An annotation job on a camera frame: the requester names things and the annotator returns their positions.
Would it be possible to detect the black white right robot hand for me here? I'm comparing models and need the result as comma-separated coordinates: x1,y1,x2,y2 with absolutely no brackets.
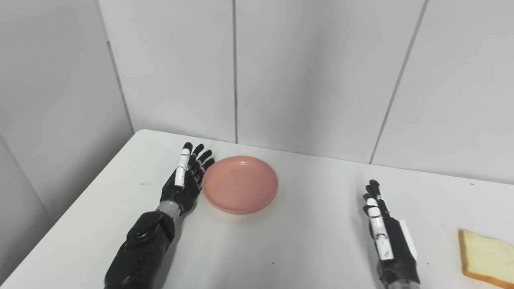
363,179,421,287

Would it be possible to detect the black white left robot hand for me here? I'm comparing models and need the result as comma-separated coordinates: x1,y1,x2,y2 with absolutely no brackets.
159,142,215,215

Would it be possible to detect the pink plastic plate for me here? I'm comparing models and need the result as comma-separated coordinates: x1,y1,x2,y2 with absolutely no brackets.
202,156,279,214

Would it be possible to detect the slice of bread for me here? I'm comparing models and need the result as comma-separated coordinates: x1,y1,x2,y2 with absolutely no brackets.
459,229,514,289

